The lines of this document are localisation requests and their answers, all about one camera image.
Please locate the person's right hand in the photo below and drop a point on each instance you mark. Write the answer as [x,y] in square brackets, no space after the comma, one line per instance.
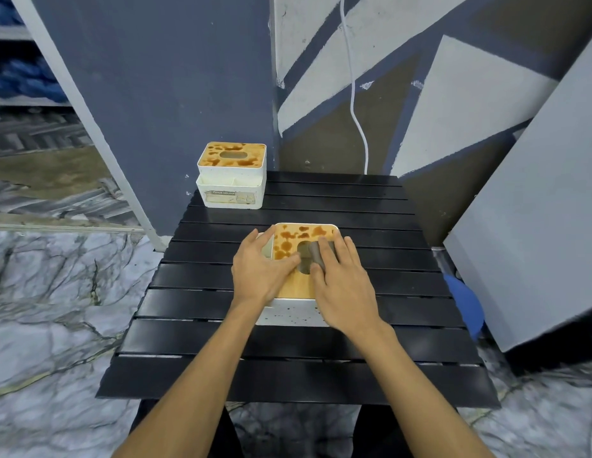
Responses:
[346,290]

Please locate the person's left hand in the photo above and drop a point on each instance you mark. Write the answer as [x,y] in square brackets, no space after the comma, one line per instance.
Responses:
[258,274]

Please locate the person's left thumb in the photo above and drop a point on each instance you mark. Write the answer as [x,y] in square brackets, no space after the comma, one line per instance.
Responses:
[287,265]

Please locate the person's right thumb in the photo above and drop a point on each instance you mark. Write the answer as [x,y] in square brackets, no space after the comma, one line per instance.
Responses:
[316,276]

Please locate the grey cleaning pad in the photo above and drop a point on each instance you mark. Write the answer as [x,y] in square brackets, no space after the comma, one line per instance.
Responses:
[317,255]

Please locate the white tissue box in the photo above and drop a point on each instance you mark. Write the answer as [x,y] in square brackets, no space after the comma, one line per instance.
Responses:
[231,178]
[291,236]

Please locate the person's right forearm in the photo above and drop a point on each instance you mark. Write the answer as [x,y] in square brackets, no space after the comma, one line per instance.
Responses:
[410,391]

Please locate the person's left forearm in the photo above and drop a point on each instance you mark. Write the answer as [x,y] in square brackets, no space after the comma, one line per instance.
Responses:
[195,386]

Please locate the white tissue box, stained lid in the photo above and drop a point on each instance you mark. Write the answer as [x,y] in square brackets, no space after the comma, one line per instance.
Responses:
[231,178]

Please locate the blue cloth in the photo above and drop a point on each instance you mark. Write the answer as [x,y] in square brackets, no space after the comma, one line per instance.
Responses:
[465,305]

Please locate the person's black trousers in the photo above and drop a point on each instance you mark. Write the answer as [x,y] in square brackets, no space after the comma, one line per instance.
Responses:
[372,438]

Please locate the grey leaning board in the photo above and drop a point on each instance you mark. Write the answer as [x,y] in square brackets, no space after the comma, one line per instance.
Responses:
[530,233]

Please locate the pile of blue bundles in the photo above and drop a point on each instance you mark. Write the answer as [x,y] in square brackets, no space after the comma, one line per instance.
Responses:
[24,78]

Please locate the white shelf rack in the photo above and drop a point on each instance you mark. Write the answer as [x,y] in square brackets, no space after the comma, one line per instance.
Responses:
[9,33]

